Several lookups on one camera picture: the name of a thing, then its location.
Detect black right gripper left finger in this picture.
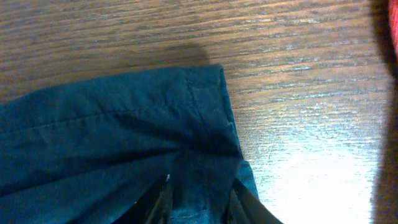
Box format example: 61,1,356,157
112,175,173,224

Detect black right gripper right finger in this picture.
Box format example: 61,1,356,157
225,179,282,224

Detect navy blue shorts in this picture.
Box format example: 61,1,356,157
1,65,257,223

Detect black clothes pile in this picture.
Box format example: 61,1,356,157
371,0,397,223

